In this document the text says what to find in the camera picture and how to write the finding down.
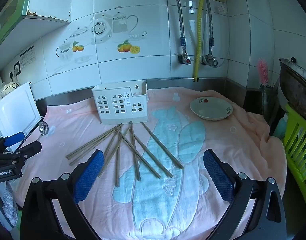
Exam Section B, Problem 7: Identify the green plastic basket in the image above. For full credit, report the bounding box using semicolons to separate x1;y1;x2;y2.
281;102;306;200

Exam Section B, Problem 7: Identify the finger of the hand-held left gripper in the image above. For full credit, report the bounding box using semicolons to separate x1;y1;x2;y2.
15;141;42;160
4;132;25;147

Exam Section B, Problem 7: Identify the white plastic utensil holder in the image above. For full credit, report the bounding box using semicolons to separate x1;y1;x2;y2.
91;80;149;125

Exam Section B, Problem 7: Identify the black plug with cable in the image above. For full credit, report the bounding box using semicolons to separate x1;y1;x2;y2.
9;71;21;85

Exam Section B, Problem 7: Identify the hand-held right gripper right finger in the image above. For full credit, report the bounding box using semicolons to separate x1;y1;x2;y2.
203;149;287;240

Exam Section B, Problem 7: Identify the person's left forearm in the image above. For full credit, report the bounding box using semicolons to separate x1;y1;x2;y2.
3;181;20;228

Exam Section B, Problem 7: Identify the ceramic bowl with cherry print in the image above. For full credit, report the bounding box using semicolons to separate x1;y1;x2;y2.
190;96;233;121

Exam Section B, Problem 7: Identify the white microwave oven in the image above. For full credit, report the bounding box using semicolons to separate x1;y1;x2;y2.
0;82;42;153

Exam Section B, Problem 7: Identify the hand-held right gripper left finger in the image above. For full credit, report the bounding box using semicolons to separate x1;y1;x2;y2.
19;149;105;240

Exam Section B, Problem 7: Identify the wire dish rack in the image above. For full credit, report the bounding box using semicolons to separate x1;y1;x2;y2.
0;81;21;103

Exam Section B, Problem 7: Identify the pink printed towel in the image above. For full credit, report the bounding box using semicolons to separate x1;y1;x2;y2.
12;86;287;240

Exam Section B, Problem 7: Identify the yellow gas hose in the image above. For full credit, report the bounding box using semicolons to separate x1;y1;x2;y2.
193;0;206;83

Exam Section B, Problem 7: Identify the glass jar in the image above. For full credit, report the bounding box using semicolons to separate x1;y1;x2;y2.
259;84;278;125

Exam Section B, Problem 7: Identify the metal wok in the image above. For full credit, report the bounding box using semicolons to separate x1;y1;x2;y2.
278;57;306;120

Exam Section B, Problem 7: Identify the pink bottle brush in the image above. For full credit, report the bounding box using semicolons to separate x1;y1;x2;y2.
257;58;269;87

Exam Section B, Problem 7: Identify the teal plastic bottle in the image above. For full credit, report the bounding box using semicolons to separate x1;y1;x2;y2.
273;112;289;140

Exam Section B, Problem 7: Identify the wall info sticker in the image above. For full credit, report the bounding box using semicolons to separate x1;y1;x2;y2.
19;45;36;68

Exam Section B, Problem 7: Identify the green wall cabinet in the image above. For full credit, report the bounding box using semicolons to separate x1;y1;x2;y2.
0;0;71;58

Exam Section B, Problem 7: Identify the metal slotted spoon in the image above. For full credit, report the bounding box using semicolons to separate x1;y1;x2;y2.
24;121;50;138

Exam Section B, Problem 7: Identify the metal angle valve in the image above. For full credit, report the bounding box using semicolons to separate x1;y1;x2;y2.
202;54;218;67

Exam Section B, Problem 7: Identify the bunch of wooden chopsticks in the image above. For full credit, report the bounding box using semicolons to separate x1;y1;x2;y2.
66;121;184;187

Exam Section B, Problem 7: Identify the braided metal hose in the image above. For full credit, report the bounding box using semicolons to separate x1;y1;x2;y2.
167;0;187;54
205;0;220;57

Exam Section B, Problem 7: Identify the red-handled valve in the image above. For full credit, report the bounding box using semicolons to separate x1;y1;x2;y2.
175;52;193;65

